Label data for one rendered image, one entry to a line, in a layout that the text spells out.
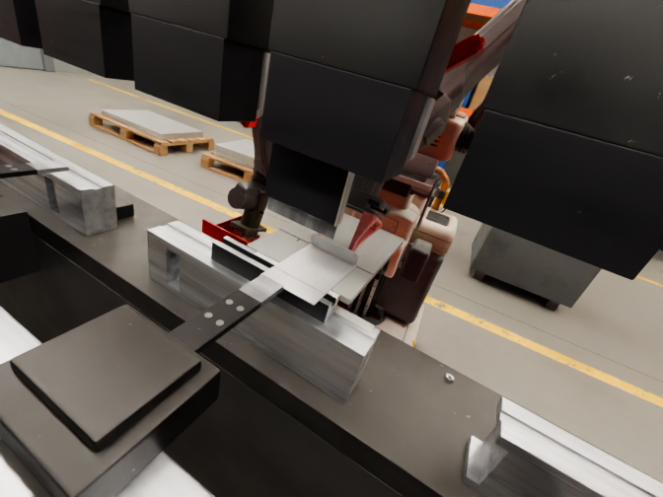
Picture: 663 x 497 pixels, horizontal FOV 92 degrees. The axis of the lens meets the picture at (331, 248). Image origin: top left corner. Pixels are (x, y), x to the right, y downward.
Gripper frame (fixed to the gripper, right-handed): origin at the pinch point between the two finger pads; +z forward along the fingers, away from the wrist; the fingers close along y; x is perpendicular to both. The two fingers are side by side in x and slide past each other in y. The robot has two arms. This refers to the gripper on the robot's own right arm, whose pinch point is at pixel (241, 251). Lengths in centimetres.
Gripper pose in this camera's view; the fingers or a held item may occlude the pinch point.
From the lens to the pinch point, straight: 102.0
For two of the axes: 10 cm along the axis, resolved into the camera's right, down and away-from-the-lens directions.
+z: -3.6, 9.0, 2.4
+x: 8.5, 4.3, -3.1
